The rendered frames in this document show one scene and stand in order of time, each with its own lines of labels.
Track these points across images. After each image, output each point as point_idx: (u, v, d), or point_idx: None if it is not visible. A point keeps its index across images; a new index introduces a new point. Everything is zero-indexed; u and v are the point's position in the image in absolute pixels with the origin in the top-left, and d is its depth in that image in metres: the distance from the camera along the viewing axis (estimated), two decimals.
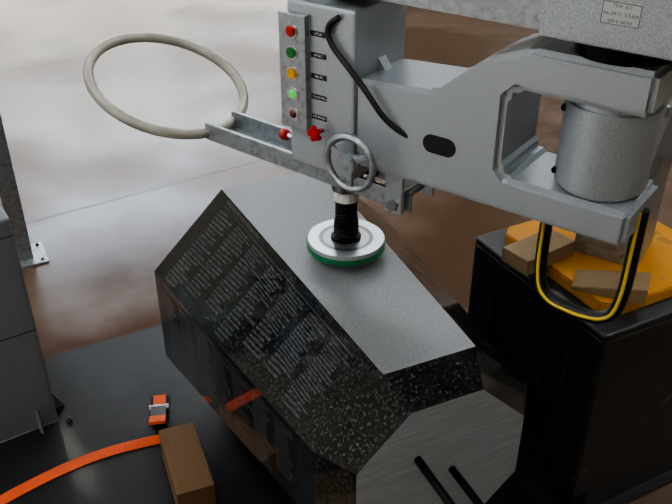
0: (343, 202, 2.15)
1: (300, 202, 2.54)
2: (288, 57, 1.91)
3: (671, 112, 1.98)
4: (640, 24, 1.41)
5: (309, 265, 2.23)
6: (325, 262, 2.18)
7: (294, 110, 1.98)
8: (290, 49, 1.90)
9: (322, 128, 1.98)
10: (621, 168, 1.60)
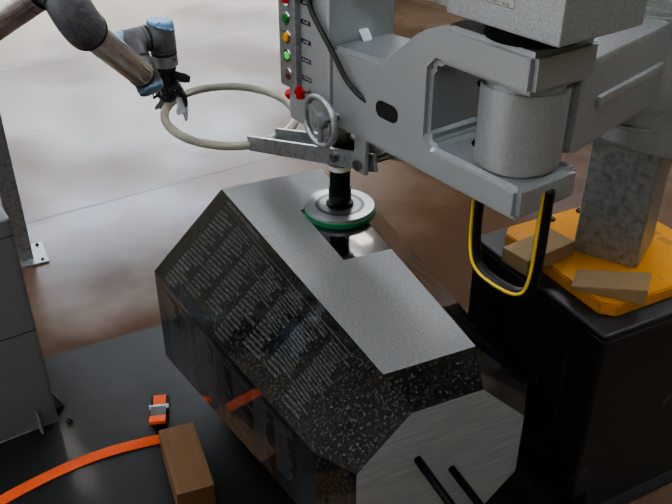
0: (334, 170, 2.38)
1: (300, 202, 2.54)
2: (283, 21, 2.16)
3: (638, 109, 2.00)
4: (515, 5, 1.52)
5: (309, 265, 2.23)
6: (322, 226, 2.41)
7: (287, 71, 2.23)
8: (284, 15, 2.15)
9: (308, 89, 2.21)
10: (517, 145, 1.70)
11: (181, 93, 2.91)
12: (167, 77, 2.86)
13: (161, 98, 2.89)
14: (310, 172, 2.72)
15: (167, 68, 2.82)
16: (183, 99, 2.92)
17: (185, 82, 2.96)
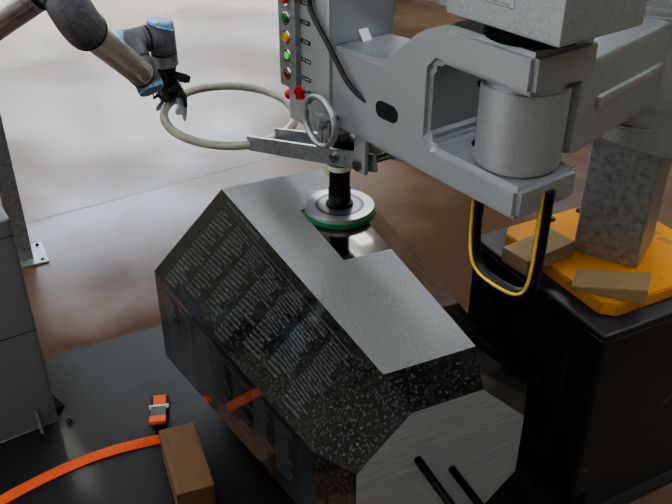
0: (333, 170, 2.38)
1: (300, 202, 2.54)
2: (282, 22, 2.16)
3: (638, 109, 2.00)
4: (515, 5, 1.52)
5: (309, 265, 2.23)
6: (361, 225, 2.41)
7: (287, 71, 2.23)
8: (283, 15, 2.15)
9: (308, 89, 2.21)
10: (517, 145, 1.70)
11: (181, 94, 2.91)
12: (167, 77, 2.86)
13: (161, 98, 2.89)
14: (310, 172, 2.72)
15: (167, 68, 2.82)
16: (183, 100, 2.92)
17: (185, 82, 2.96)
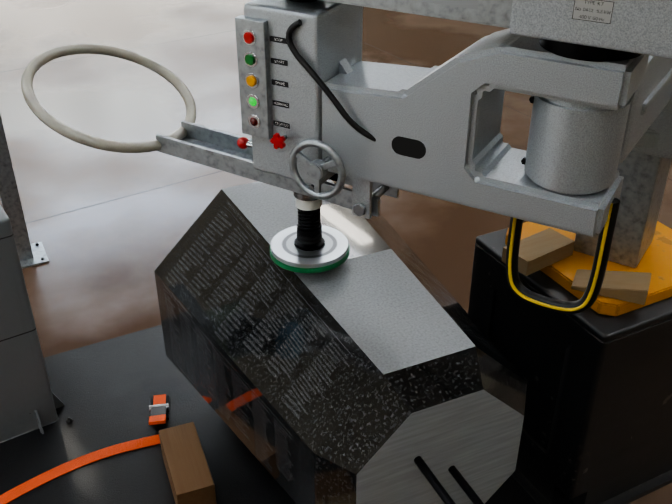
0: (307, 208, 2.12)
1: None
2: (248, 64, 1.87)
3: (660, 111, 1.98)
4: (612, 19, 1.44)
5: None
6: None
7: (254, 118, 1.94)
8: (249, 56, 1.86)
9: (285, 135, 1.94)
10: (583, 161, 1.63)
11: None
12: None
13: None
14: None
15: None
16: None
17: None
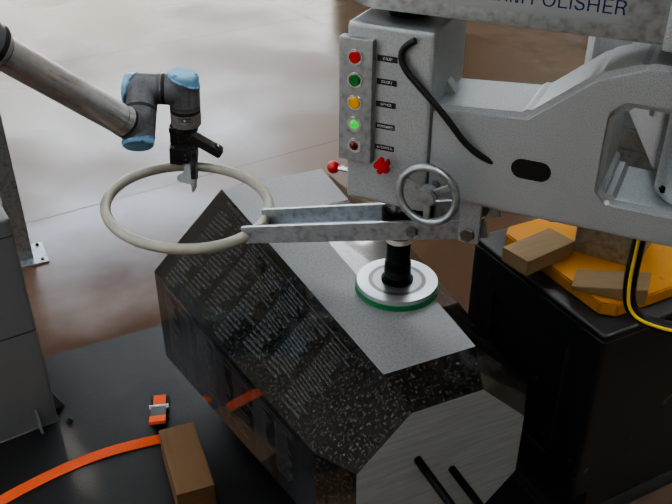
0: (399, 244, 2.03)
1: (300, 202, 2.54)
2: (352, 85, 1.75)
3: None
4: None
5: (309, 265, 2.23)
6: None
7: (355, 142, 1.82)
8: (354, 77, 1.74)
9: (388, 159, 1.83)
10: None
11: (190, 163, 2.46)
12: (181, 137, 2.45)
13: None
14: (310, 172, 2.72)
15: (174, 126, 2.40)
16: (191, 170, 2.47)
17: (213, 155, 2.48)
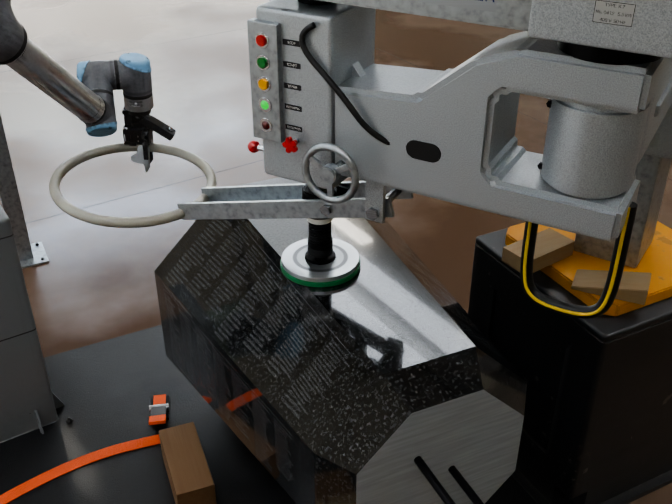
0: (318, 222, 2.12)
1: None
2: (260, 67, 1.85)
3: (666, 112, 1.98)
4: (633, 22, 1.42)
5: None
6: None
7: (266, 122, 1.92)
8: (261, 59, 1.84)
9: (297, 139, 1.92)
10: (604, 165, 1.61)
11: (142, 144, 2.58)
12: (135, 119, 2.57)
13: None
14: None
15: (126, 109, 2.53)
16: (143, 151, 2.60)
17: (165, 137, 2.60)
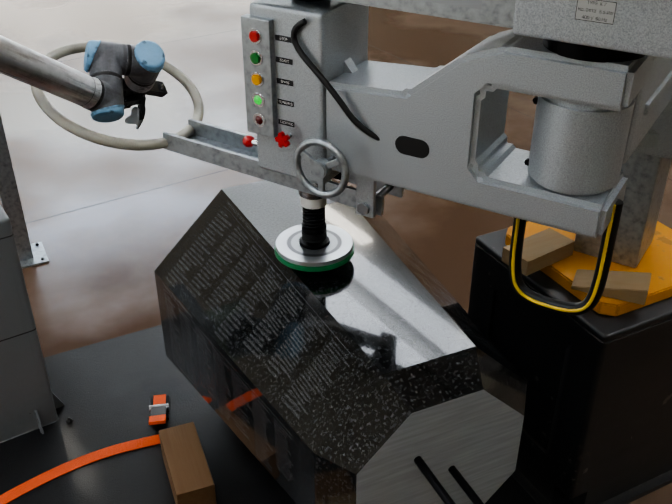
0: (311, 207, 2.13)
1: (300, 202, 2.54)
2: (253, 62, 1.88)
3: (661, 111, 1.98)
4: (615, 20, 1.43)
5: None
6: None
7: (259, 117, 1.95)
8: (254, 55, 1.87)
9: (290, 134, 1.95)
10: (588, 162, 1.62)
11: (140, 107, 2.55)
12: (133, 90, 2.49)
13: None
14: None
15: (132, 89, 2.44)
16: (140, 112, 2.57)
17: (158, 94, 2.58)
